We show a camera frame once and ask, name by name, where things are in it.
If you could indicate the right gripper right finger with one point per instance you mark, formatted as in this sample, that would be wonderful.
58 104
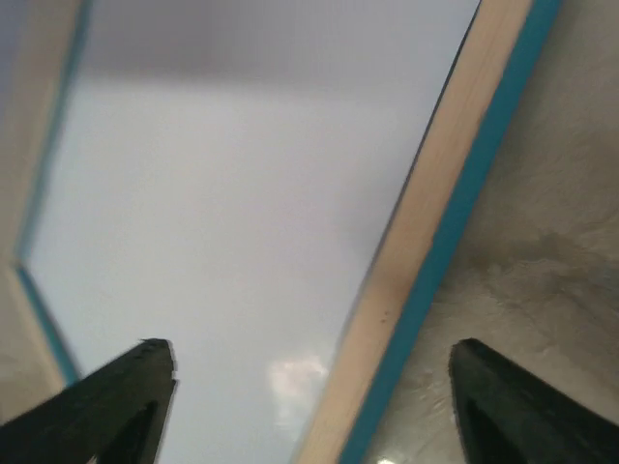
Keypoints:
505 414

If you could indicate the blue wooden picture frame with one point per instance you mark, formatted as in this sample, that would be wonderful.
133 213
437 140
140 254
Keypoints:
39 52

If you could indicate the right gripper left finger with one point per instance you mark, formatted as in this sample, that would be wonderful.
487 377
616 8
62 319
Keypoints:
117 414

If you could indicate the hot air balloon photo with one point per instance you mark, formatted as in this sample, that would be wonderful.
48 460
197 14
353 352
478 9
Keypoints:
222 176

